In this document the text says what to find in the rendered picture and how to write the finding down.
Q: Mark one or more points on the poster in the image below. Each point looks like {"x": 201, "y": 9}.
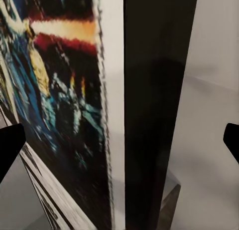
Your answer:
{"x": 96, "y": 85}

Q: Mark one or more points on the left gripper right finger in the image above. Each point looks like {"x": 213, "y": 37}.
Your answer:
{"x": 231, "y": 139}

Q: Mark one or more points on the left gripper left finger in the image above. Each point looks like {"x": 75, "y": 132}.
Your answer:
{"x": 12, "y": 139}

